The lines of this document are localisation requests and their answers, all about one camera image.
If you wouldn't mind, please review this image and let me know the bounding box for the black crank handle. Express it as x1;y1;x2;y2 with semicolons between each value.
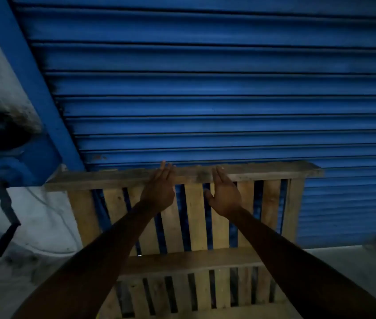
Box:
0;177;21;258

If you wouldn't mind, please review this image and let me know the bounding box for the blue shutter guide rail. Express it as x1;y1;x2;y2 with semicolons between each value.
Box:
0;0;112;233

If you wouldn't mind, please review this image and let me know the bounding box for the person's right forearm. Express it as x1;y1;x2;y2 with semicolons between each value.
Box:
227;206;376;319

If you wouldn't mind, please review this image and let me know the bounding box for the person's right hand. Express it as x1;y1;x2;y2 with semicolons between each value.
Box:
204;165;243;218

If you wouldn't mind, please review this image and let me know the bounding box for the wooden pallet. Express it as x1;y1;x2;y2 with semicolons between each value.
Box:
43;161;325;319

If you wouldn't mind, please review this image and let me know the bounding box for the person's left forearm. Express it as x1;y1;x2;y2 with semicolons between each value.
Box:
12;201;159;319

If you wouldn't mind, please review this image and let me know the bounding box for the person's left hand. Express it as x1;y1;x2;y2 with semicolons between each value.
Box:
140;161;177;214

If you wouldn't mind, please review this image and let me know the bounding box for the blue shutter crank gearbox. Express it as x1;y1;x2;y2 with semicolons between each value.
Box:
0;82;62;188

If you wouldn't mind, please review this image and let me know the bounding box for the blue roller shutter door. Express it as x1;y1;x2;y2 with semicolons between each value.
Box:
8;0;376;249

